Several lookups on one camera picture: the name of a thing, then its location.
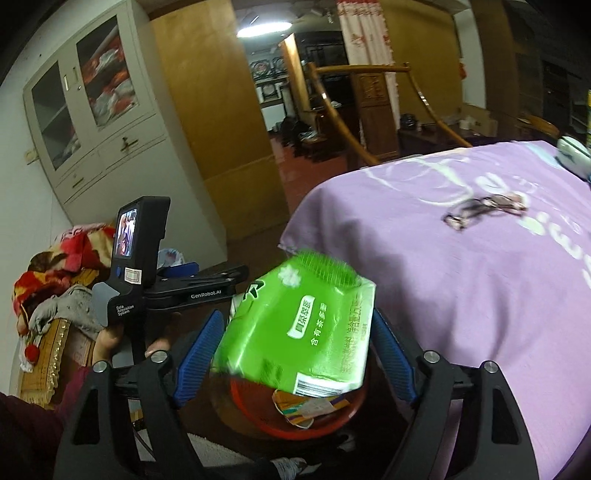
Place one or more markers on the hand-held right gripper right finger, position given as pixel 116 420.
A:
pixel 395 355

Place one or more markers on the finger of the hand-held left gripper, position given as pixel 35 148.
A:
pixel 226 276
pixel 181 269

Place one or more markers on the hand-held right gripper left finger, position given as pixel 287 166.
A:
pixel 198 355

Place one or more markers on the red plastic basin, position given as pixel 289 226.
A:
pixel 240 415

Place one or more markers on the green tissue pack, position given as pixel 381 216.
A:
pixel 300 332

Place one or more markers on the person's left forearm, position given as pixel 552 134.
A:
pixel 27 438

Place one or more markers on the person's left hand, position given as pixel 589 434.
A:
pixel 107 344

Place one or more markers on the white plastic bag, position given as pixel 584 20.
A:
pixel 170 257

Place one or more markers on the pile of colourful clothes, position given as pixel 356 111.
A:
pixel 69 258

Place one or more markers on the purple tablecloth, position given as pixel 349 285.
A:
pixel 461 300

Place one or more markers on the grey cloth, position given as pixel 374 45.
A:
pixel 64 311

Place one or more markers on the orange and white wrapper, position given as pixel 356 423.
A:
pixel 309 408

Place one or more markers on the white glass-door cabinet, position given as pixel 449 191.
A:
pixel 106 129

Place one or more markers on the golden carved wooden chair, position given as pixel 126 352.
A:
pixel 51 360

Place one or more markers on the wooden door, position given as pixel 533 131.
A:
pixel 217 115

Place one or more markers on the eyeglasses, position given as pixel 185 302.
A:
pixel 485 207

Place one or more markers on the curved wooden chair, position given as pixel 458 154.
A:
pixel 341 124

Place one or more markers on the ceiling lamp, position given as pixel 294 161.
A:
pixel 265 26

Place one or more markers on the red and white curtain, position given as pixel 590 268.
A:
pixel 369 55

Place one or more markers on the yellow spray can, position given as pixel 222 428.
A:
pixel 589 120

